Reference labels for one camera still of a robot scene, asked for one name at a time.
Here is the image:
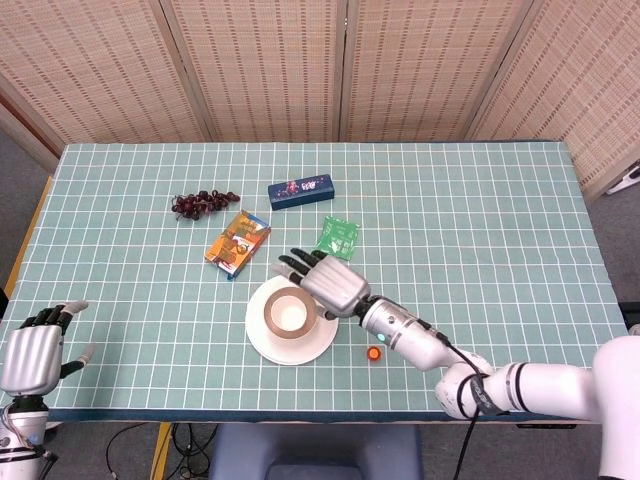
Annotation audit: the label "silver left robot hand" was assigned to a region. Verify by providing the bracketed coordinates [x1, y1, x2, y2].
[0, 299, 96, 399]

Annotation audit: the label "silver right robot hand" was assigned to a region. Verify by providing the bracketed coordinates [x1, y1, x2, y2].
[272, 246, 371, 321]

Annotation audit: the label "beige bowl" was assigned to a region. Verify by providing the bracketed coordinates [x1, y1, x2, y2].
[263, 286, 319, 340]

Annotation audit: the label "blue robot base seat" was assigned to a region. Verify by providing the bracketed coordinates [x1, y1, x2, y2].
[208, 424, 424, 480]

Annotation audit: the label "white round plate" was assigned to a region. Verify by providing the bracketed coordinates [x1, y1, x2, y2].
[244, 276, 340, 365]

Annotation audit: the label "green sachet packet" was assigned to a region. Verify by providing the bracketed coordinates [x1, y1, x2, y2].
[313, 215, 362, 262]

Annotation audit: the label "dark blue rectangular box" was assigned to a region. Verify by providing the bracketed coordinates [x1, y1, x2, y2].
[267, 173, 336, 212]

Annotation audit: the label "orange snack box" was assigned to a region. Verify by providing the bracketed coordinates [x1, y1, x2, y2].
[203, 209, 272, 280]

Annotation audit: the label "green grid tablecloth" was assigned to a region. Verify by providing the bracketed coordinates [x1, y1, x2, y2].
[0, 141, 627, 424]

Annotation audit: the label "dark red grape bunch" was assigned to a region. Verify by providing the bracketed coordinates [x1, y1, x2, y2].
[171, 188, 241, 224]

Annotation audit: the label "bamboo folding screen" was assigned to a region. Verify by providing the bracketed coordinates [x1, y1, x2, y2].
[0, 0, 640, 204]

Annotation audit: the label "white stand foot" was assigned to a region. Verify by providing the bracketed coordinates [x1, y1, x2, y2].
[606, 162, 640, 196]

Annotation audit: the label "yellow table frame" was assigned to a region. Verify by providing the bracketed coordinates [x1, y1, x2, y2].
[4, 174, 174, 480]

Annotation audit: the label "black floor cables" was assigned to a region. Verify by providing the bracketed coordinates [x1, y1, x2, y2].
[107, 423, 219, 480]

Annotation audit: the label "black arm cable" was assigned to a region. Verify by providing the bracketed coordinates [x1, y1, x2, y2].
[423, 319, 501, 480]

